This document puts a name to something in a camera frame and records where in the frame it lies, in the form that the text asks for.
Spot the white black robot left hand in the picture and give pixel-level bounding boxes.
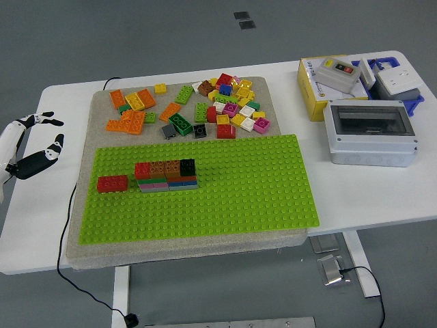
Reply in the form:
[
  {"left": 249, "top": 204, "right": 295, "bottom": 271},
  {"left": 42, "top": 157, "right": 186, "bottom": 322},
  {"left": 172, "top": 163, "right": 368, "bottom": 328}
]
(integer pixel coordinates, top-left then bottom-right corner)
[{"left": 0, "top": 111, "right": 66, "bottom": 206}]

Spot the red long toy brick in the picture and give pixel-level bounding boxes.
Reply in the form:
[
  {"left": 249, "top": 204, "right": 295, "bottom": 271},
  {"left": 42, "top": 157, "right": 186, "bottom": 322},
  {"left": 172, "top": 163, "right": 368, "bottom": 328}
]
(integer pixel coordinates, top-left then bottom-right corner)
[{"left": 96, "top": 175, "right": 129, "bottom": 194}]

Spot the red square toy brick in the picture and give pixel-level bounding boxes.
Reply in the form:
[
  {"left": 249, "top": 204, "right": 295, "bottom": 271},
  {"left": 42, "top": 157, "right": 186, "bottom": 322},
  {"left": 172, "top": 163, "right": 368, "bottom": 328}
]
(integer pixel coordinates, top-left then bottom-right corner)
[
  {"left": 215, "top": 72, "right": 234, "bottom": 90},
  {"left": 134, "top": 162, "right": 152, "bottom": 180}
]

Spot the orange long toy brick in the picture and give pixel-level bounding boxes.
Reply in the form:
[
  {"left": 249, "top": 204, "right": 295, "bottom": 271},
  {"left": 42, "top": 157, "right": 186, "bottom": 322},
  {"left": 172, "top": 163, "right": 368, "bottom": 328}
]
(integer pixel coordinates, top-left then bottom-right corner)
[
  {"left": 128, "top": 111, "right": 146, "bottom": 136},
  {"left": 109, "top": 89, "right": 128, "bottom": 110},
  {"left": 136, "top": 88, "right": 157, "bottom": 109},
  {"left": 158, "top": 102, "right": 182, "bottom": 123},
  {"left": 105, "top": 118, "right": 130, "bottom": 133}
]

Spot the yellow long toy brick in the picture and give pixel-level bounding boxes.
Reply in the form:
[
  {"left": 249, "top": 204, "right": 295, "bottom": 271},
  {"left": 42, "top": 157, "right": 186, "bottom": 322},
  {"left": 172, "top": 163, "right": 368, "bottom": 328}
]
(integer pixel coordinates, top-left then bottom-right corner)
[{"left": 124, "top": 92, "right": 146, "bottom": 112}]

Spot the brown square toy brick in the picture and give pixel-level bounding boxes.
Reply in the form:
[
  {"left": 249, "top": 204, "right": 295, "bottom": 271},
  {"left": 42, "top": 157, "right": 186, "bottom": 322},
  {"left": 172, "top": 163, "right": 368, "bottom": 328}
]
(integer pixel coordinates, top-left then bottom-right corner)
[
  {"left": 150, "top": 161, "right": 167, "bottom": 180},
  {"left": 165, "top": 160, "right": 181, "bottom": 178}
]

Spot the grey square toy brick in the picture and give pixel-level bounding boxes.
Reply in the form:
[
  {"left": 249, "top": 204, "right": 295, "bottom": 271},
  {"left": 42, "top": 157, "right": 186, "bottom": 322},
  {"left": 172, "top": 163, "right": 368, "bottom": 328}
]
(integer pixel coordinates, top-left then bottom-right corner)
[{"left": 159, "top": 123, "right": 178, "bottom": 140}]

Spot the dark green long brick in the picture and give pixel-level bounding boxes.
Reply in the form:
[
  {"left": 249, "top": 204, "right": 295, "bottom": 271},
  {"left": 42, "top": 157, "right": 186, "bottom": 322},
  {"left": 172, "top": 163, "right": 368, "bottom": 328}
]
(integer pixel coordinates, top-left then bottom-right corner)
[{"left": 168, "top": 113, "right": 194, "bottom": 137}]

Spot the black square toy brick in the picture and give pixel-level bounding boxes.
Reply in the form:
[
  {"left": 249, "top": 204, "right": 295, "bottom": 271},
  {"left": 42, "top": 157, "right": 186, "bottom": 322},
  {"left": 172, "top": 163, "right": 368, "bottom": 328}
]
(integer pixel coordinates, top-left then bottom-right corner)
[{"left": 179, "top": 159, "right": 197, "bottom": 178}]

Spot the light green toy brick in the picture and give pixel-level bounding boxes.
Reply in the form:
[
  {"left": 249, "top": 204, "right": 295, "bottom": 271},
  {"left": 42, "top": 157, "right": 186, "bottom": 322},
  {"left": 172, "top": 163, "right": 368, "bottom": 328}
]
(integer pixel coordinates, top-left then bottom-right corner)
[{"left": 194, "top": 102, "right": 209, "bottom": 124}]

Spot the green studded baseplate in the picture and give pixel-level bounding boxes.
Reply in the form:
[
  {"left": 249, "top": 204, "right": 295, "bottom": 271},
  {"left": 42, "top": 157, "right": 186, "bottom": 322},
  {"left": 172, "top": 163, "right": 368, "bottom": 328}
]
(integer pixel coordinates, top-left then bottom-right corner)
[{"left": 77, "top": 134, "right": 322, "bottom": 246}]

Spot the magenta square toy brick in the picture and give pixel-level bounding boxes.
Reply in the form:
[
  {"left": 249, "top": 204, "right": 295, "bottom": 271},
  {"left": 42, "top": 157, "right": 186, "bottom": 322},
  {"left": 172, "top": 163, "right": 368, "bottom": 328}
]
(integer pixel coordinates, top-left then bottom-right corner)
[{"left": 221, "top": 101, "right": 239, "bottom": 118}]

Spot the pink square toy brick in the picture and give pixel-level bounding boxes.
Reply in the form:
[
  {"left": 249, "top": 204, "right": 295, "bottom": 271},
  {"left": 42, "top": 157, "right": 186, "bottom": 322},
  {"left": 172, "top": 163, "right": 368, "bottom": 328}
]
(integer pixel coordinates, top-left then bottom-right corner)
[{"left": 253, "top": 117, "right": 272, "bottom": 135}]

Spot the white table leg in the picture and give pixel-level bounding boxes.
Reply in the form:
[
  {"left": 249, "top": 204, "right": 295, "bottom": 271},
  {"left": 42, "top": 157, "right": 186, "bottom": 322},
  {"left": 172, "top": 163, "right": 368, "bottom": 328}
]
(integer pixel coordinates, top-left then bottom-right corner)
[
  {"left": 342, "top": 230, "right": 381, "bottom": 298},
  {"left": 111, "top": 264, "right": 131, "bottom": 328}
]

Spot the grey-brown foam mat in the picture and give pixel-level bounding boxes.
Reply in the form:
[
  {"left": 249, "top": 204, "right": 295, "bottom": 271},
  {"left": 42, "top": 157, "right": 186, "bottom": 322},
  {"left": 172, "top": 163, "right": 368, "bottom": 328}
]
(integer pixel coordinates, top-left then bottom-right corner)
[{"left": 64, "top": 75, "right": 308, "bottom": 271}]

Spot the yellow white cardboard box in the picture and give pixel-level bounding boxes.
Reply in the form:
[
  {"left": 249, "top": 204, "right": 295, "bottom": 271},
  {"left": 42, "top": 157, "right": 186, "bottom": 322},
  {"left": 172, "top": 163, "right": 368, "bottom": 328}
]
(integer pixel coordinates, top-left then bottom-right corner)
[{"left": 296, "top": 55, "right": 370, "bottom": 122}]

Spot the metal floor plate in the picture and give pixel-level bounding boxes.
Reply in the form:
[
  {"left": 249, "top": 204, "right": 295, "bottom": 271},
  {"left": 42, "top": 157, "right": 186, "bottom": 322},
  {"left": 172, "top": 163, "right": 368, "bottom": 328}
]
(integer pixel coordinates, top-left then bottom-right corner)
[{"left": 309, "top": 234, "right": 341, "bottom": 254}]

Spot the metal floor socket cover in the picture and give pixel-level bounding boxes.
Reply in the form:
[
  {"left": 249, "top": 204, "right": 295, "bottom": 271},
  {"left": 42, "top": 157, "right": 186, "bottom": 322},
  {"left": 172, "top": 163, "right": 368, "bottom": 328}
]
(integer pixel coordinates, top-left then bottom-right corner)
[{"left": 316, "top": 254, "right": 352, "bottom": 288}]

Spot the grey plastic box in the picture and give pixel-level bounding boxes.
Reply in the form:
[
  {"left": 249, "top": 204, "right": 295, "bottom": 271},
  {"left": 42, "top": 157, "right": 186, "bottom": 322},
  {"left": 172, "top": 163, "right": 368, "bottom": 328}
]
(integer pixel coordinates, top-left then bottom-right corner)
[{"left": 370, "top": 81, "right": 421, "bottom": 102}]

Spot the blue plastic bin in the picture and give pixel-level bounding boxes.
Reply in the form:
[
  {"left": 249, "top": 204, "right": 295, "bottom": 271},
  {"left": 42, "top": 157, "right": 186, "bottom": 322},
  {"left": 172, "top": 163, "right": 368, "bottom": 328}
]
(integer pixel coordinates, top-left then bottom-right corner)
[{"left": 351, "top": 56, "right": 425, "bottom": 118}]

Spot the black cord with plug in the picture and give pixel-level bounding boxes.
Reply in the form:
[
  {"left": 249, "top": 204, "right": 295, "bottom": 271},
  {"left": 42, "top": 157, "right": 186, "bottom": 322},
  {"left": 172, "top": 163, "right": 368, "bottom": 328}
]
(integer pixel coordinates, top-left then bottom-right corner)
[{"left": 56, "top": 77, "right": 140, "bottom": 328}]

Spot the long metal base plate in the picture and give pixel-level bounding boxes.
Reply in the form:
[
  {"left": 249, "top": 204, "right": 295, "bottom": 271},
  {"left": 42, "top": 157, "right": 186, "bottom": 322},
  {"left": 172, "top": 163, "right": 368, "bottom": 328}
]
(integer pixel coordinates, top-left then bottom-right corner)
[{"left": 143, "top": 316, "right": 317, "bottom": 328}]

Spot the grey push button switch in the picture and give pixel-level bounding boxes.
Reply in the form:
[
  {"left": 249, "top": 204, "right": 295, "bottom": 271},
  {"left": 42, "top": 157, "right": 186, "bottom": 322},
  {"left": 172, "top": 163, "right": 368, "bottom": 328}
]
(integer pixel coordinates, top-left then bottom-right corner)
[{"left": 315, "top": 57, "right": 362, "bottom": 94}]

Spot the black floor cable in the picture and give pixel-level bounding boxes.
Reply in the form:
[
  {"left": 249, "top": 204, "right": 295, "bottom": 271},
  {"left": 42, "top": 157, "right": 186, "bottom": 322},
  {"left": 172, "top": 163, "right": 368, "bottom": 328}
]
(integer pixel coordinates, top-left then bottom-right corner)
[{"left": 339, "top": 265, "right": 386, "bottom": 328}]

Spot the grey enclosure with clear lid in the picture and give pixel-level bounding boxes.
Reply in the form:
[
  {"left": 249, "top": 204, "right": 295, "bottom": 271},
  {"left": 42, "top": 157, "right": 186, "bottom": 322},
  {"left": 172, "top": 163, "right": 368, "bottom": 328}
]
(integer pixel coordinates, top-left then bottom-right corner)
[{"left": 322, "top": 98, "right": 419, "bottom": 168}]

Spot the white switch plate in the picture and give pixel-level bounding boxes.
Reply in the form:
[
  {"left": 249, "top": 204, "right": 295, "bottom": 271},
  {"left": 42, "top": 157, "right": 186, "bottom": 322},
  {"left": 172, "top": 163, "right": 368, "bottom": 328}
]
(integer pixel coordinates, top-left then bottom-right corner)
[{"left": 358, "top": 57, "right": 377, "bottom": 90}]

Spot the white wall socket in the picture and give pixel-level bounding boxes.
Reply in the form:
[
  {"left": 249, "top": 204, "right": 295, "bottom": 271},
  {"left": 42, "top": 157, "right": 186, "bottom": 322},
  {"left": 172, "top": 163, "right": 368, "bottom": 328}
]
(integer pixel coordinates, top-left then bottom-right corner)
[{"left": 375, "top": 66, "right": 424, "bottom": 96}]

